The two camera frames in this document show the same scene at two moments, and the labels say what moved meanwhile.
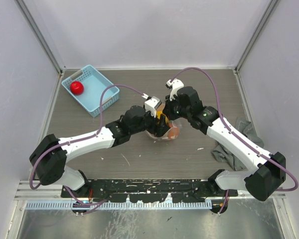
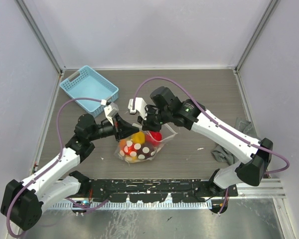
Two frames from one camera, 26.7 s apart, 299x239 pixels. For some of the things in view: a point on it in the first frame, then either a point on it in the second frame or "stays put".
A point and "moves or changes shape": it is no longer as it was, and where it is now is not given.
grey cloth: (225, 152) stays put
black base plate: (150, 190) stays put
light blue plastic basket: (87, 85) stays put
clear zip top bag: (172, 131) moves or changes shape
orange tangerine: (173, 131) moves or changes shape
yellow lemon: (158, 114) moves or changes shape
